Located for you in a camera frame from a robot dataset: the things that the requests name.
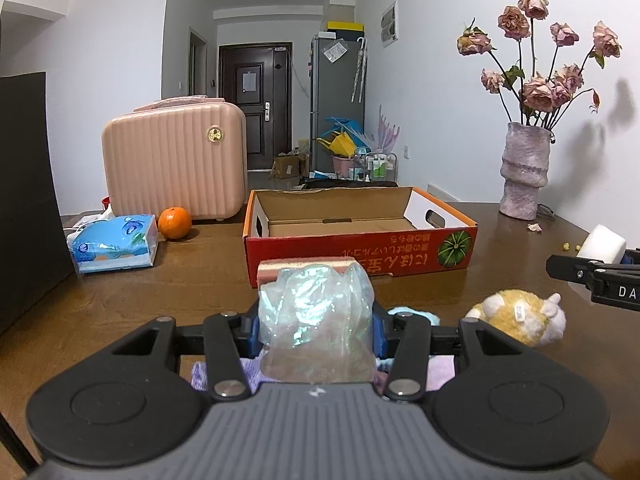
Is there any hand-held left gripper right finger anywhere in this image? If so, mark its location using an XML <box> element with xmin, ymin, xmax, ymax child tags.
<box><xmin>371</xmin><ymin>306</ymin><xmax>522</xmax><ymax>406</ymax></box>

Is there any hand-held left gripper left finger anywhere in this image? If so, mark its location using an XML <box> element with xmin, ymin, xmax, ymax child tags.
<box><xmin>114</xmin><ymin>305</ymin><xmax>266</xmax><ymax>403</ymax></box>

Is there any white foam block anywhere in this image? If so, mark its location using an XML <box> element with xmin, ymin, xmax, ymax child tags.
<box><xmin>577</xmin><ymin>224</ymin><xmax>628</xmax><ymax>263</ymax></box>

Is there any light blue plush toy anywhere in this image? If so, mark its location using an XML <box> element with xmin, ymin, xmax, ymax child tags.
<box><xmin>387</xmin><ymin>305</ymin><xmax>442</xmax><ymax>326</ymax></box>

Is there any clear plastic bag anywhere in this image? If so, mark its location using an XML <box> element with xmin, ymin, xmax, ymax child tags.
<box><xmin>257</xmin><ymin>262</ymin><xmax>376</xmax><ymax>386</ymax></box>

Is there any lavender knit cloth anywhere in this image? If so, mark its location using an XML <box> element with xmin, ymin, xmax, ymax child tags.
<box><xmin>190</xmin><ymin>355</ymin><xmax>457</xmax><ymax>395</ymax></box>

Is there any yellow white plush hamster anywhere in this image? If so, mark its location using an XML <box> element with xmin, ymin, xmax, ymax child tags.
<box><xmin>462</xmin><ymin>289</ymin><xmax>567</xmax><ymax>347</ymax></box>

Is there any red cardboard box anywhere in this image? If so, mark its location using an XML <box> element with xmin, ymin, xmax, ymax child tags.
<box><xmin>243</xmin><ymin>186</ymin><xmax>479</xmax><ymax>288</ymax></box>

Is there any pink textured vase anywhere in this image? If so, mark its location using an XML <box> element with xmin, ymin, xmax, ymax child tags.
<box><xmin>500</xmin><ymin>121</ymin><xmax>558</xmax><ymax>221</ymax></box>

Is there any orange fruit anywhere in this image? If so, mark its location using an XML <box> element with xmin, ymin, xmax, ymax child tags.
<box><xmin>157</xmin><ymin>206</ymin><xmax>193</xmax><ymax>241</ymax></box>

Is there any blue tissue pack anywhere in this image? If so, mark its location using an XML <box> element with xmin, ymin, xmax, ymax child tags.
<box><xmin>70</xmin><ymin>213</ymin><xmax>159</xmax><ymax>275</ymax></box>

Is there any metal cart with bottles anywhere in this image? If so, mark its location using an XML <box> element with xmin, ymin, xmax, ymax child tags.
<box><xmin>350</xmin><ymin>147</ymin><xmax>398</xmax><ymax>183</ymax></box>

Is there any brown cardboard box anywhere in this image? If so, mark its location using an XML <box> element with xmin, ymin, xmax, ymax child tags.
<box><xmin>272</xmin><ymin>152</ymin><xmax>308</xmax><ymax>181</ymax></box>

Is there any pink bucket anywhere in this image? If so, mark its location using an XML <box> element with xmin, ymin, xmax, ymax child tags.
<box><xmin>331</xmin><ymin>154</ymin><xmax>357</xmax><ymax>178</ymax></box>

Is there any bunch of dried pink roses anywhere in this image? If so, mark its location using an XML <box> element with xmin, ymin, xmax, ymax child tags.
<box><xmin>456</xmin><ymin>0</ymin><xmax>623</xmax><ymax>128</ymax></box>

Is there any pink ribbed suitcase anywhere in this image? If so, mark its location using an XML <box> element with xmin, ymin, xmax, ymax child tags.
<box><xmin>101</xmin><ymin>96</ymin><xmax>249</xmax><ymax>222</ymax></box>

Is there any yellow bag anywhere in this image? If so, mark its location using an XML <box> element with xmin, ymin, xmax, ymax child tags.
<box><xmin>317</xmin><ymin>130</ymin><xmax>353</xmax><ymax>157</ymax></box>

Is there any dark brown entrance door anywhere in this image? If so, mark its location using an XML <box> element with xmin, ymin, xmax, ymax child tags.
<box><xmin>218</xmin><ymin>42</ymin><xmax>293</xmax><ymax>173</ymax></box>

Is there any purple feather decoration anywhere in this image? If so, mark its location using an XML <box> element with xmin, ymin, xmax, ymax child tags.
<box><xmin>372</xmin><ymin>105</ymin><xmax>402</xmax><ymax>153</ymax></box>

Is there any blue bag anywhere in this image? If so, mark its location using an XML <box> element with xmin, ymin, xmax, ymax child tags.
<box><xmin>325</xmin><ymin>117</ymin><xmax>365</xmax><ymax>146</ymax></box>

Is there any grey refrigerator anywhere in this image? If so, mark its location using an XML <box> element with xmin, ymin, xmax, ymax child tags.
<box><xmin>310</xmin><ymin>35</ymin><xmax>366</xmax><ymax>176</ymax></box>

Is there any black board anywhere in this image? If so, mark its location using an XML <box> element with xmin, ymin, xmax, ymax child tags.
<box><xmin>0</xmin><ymin>72</ymin><xmax>78</xmax><ymax>336</ymax></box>

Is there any clear folded umbrella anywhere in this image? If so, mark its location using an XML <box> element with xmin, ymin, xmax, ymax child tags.
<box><xmin>352</xmin><ymin>37</ymin><xmax>368</xmax><ymax>103</ymax></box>

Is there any grey interior door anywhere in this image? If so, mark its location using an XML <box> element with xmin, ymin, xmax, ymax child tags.
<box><xmin>189</xmin><ymin>27</ymin><xmax>207</xmax><ymax>98</ymax></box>

